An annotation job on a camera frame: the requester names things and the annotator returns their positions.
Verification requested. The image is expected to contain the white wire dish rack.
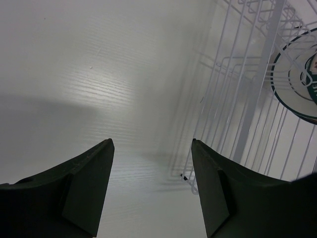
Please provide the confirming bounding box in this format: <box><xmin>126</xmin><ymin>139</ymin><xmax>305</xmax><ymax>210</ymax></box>
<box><xmin>173</xmin><ymin>0</ymin><xmax>317</xmax><ymax>194</ymax></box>

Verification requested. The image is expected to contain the white plate green clover design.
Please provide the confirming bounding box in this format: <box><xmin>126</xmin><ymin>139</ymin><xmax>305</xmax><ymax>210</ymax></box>
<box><xmin>267</xmin><ymin>29</ymin><xmax>317</xmax><ymax>124</ymax></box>

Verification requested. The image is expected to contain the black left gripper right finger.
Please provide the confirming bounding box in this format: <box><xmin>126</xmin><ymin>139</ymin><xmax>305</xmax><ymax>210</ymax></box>
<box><xmin>191</xmin><ymin>139</ymin><xmax>317</xmax><ymax>238</ymax></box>

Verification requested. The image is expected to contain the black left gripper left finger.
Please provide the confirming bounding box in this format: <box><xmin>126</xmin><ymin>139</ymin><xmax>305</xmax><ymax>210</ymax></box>
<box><xmin>0</xmin><ymin>139</ymin><xmax>114</xmax><ymax>238</ymax></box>

